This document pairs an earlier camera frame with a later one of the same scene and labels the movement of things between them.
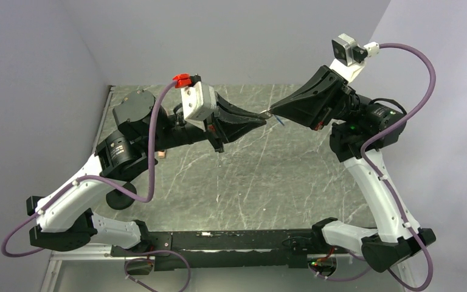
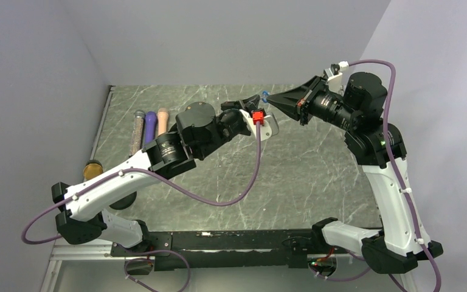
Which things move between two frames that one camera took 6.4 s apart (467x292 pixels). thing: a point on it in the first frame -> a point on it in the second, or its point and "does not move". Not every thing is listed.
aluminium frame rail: [92, 252] does not move
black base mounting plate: [228, 250] does not move
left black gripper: [231, 123] -> [247, 106]
